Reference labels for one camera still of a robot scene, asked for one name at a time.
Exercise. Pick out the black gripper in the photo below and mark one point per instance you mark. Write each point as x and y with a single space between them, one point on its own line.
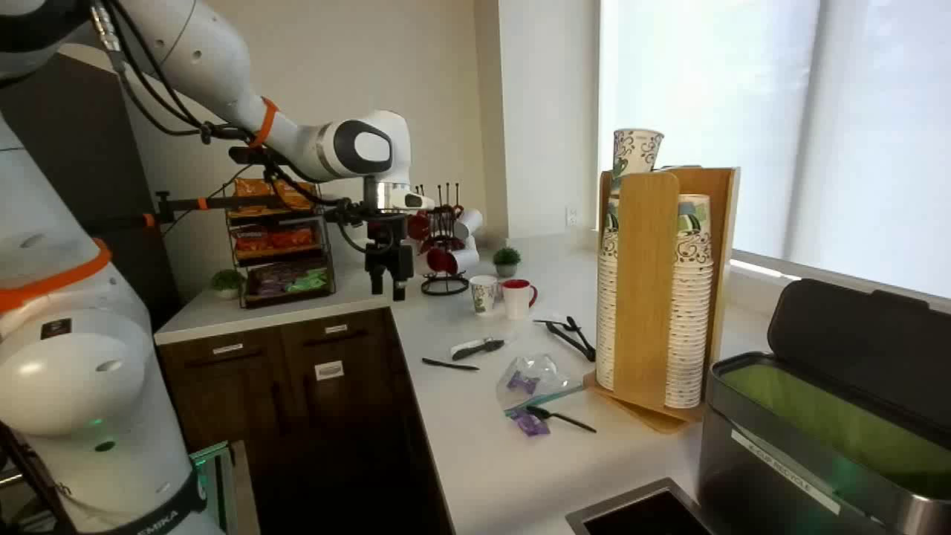
389 247

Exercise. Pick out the white mug red interior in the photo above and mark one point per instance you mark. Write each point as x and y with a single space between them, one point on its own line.
515 299

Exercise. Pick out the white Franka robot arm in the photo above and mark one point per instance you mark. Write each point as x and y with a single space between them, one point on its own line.
79 376

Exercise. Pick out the hanging white red mug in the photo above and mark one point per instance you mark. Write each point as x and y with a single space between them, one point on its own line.
445 259

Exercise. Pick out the short patterned paper cup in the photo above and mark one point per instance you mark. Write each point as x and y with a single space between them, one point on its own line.
484 296

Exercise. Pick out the black plastic knife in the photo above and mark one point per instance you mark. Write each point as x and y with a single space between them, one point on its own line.
449 364

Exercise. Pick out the white cabinet label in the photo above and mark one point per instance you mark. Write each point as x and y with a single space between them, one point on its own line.
328 370

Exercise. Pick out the tiered snack organizer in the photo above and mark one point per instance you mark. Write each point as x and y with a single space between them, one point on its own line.
283 268

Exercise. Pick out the wrapped black cutlery packet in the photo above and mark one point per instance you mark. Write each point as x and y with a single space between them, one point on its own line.
478 350

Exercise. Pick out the small potted green plant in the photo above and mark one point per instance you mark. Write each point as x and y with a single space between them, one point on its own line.
506 259
227 281

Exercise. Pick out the dark brown wooden cabinet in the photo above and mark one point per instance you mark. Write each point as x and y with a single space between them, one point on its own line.
299 425

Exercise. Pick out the clear plastic zip bag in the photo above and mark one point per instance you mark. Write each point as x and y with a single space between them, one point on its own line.
540 381

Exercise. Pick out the purple small packet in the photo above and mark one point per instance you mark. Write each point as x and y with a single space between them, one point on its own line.
530 424

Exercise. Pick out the black plastic spoon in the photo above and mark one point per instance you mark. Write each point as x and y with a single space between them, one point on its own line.
580 335

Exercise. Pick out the black plastic stirrer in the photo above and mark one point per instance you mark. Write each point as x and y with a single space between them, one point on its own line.
564 416

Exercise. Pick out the patterned paper cup stack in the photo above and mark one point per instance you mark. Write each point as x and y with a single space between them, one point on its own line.
608 299
690 306

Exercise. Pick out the wooden cup dispenser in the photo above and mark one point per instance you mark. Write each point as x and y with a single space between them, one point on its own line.
644 286

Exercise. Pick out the tall patterned paper cup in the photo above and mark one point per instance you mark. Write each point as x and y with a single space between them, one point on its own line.
638 150

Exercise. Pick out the black countertop sink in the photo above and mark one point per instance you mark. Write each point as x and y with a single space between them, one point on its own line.
644 513

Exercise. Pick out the large black monitor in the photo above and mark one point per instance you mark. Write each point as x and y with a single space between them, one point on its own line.
69 139

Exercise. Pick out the stainless steel trash bin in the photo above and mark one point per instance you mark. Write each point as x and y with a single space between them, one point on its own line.
753 464

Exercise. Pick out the white window blind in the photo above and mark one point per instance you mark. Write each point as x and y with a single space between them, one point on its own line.
775 128

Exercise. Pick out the green bin liner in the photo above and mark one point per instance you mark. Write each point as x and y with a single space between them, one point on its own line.
843 425

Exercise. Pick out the black trash bin lid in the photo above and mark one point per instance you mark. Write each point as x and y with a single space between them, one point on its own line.
864 347

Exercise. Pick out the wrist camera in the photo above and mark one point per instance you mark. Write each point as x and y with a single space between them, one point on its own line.
403 198

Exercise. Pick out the black camera on stand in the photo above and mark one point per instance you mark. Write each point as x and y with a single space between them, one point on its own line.
198 204

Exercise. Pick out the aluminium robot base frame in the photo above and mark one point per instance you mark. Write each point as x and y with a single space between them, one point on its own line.
227 486

